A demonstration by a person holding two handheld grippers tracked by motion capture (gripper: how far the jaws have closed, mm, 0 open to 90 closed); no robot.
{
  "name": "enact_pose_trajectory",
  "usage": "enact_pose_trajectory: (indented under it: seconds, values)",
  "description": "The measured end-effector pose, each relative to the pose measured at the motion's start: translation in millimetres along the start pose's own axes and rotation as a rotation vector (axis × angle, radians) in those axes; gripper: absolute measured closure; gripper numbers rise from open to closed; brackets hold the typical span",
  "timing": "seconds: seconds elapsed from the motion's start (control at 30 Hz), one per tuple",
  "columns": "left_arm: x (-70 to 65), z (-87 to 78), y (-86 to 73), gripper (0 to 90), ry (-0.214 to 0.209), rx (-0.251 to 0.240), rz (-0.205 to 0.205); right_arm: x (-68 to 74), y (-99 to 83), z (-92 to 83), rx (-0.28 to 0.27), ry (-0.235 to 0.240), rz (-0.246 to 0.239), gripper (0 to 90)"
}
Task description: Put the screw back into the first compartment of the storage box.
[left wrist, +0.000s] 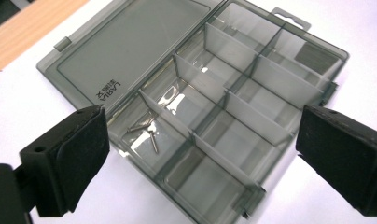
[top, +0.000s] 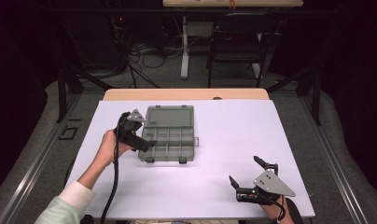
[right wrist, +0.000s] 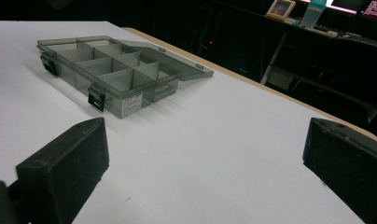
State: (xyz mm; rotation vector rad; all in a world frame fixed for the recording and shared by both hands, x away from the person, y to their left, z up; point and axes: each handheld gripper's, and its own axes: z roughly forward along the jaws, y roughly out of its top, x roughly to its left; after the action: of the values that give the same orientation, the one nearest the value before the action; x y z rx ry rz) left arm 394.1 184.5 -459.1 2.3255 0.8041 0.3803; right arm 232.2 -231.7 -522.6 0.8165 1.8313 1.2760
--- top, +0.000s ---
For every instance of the black floor bracket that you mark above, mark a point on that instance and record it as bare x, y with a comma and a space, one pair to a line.
68, 133

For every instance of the black chair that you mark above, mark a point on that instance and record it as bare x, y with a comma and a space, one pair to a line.
239, 46

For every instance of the grey plastic compartment box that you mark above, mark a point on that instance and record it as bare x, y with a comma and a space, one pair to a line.
169, 133

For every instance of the person's right hand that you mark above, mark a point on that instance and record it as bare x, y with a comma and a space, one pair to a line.
278, 213

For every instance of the black wrist band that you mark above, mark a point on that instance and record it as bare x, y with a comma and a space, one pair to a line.
295, 212

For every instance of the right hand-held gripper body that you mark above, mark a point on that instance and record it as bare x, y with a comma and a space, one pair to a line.
269, 186

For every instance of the white desk leg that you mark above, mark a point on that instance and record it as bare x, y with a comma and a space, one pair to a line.
184, 49

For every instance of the white table board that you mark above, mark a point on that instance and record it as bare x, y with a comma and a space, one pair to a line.
239, 140

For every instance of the person's left hand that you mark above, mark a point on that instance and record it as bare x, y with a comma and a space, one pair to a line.
108, 149

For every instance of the wooden table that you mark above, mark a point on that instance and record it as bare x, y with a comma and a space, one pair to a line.
183, 94

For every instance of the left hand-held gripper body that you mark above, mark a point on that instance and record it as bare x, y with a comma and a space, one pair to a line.
130, 129

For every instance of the small orange object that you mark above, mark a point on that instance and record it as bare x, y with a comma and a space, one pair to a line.
231, 3

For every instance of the black metal stand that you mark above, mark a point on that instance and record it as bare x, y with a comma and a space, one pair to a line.
63, 93
312, 93

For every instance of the aluminium floor rail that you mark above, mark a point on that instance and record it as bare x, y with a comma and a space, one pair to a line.
332, 161
31, 169

